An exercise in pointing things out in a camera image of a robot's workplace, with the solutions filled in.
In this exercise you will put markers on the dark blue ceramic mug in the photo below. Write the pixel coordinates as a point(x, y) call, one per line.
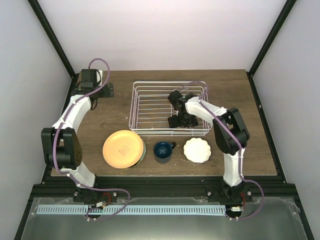
point(163, 151)

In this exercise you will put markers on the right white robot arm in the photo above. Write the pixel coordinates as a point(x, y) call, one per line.
point(230, 132)

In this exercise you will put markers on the orange round plate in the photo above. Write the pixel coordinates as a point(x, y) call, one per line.
point(122, 149)

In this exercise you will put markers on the white scalloped bowl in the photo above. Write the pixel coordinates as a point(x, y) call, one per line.
point(197, 150)

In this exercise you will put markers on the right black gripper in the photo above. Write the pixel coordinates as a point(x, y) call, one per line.
point(192, 122)

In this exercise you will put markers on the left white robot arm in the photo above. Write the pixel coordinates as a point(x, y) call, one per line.
point(61, 147)

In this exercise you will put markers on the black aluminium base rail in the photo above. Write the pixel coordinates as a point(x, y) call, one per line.
point(159, 186)

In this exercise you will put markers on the light blue slotted strip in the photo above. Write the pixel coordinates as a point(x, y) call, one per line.
point(199, 210)

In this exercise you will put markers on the light teal plate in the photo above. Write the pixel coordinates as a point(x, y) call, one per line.
point(141, 157)

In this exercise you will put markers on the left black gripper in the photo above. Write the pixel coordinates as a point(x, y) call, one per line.
point(105, 93)

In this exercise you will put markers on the white wire dish rack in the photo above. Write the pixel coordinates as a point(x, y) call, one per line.
point(150, 109)

